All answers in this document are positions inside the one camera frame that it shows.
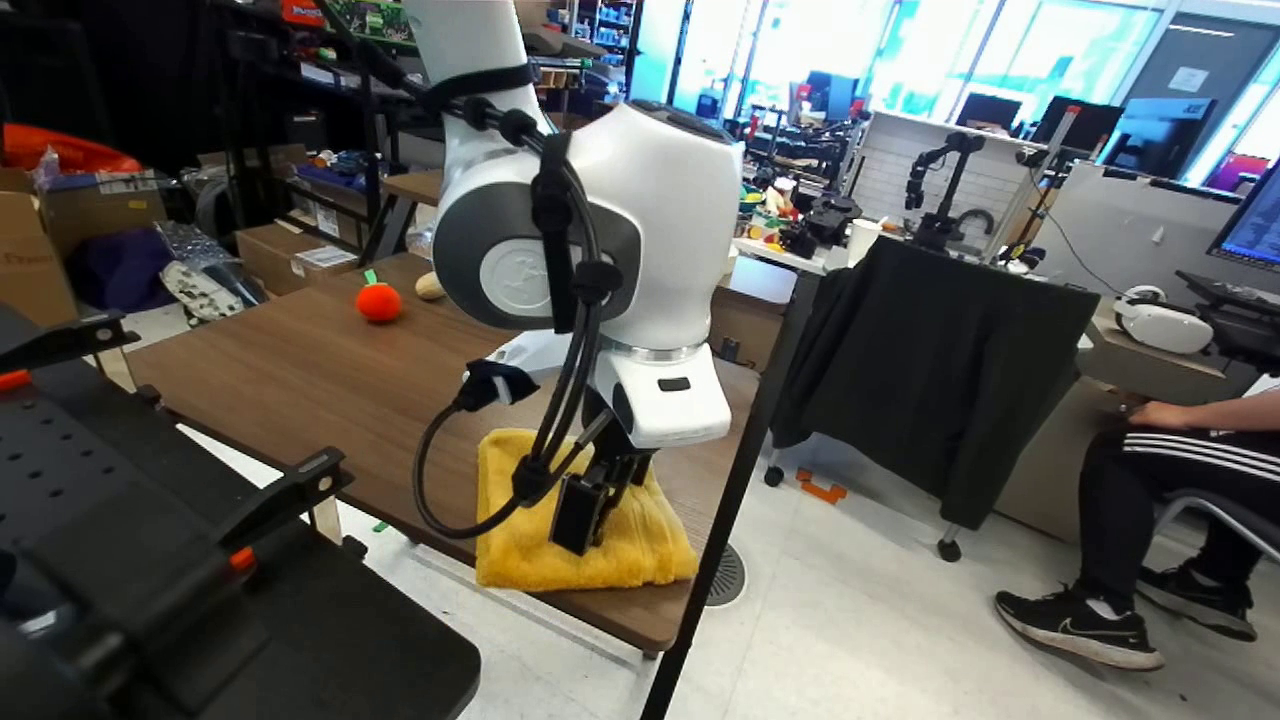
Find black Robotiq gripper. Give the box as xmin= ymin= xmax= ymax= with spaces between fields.
xmin=549 ymin=407 xmax=660 ymax=562

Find yellow terry towel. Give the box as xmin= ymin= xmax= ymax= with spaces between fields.
xmin=472 ymin=425 xmax=702 ymax=598

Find red ball toy green stem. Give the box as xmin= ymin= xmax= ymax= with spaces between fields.
xmin=352 ymin=270 xmax=412 ymax=328

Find brown wooden side table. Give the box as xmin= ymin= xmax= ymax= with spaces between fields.
xmin=713 ymin=245 xmax=803 ymax=375

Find black clamp orange tips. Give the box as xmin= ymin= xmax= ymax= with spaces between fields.
xmin=0 ymin=308 xmax=143 ymax=400
xmin=76 ymin=443 xmax=361 ymax=633

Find white cluttered desk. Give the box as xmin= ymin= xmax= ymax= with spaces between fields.
xmin=732 ymin=157 xmax=894 ymax=283

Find brown cardboard box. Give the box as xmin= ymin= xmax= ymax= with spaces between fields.
xmin=0 ymin=184 xmax=83 ymax=334
xmin=237 ymin=216 xmax=361 ymax=302

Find black storage shelf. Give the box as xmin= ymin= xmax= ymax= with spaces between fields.
xmin=194 ymin=0 xmax=443 ymax=266

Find seated person grey hoodie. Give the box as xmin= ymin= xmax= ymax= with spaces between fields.
xmin=992 ymin=390 xmax=1280 ymax=675

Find black computer monitor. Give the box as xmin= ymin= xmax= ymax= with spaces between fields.
xmin=1035 ymin=94 xmax=1120 ymax=157
xmin=954 ymin=89 xmax=1029 ymax=137
xmin=1105 ymin=94 xmax=1223 ymax=184

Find white VR headset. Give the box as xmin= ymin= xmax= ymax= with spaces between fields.
xmin=1112 ymin=282 xmax=1218 ymax=359

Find grey metal chair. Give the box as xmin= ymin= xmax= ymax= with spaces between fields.
xmin=1157 ymin=463 xmax=1280 ymax=565

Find orange red bag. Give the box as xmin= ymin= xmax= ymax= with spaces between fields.
xmin=0 ymin=115 xmax=147 ymax=177

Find large blue screen monitor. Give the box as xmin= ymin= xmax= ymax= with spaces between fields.
xmin=1209 ymin=164 xmax=1280 ymax=271

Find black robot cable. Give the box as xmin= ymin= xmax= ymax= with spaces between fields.
xmin=412 ymin=94 xmax=625 ymax=543

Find black perforated mount plate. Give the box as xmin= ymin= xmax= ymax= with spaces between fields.
xmin=0 ymin=386 xmax=489 ymax=720

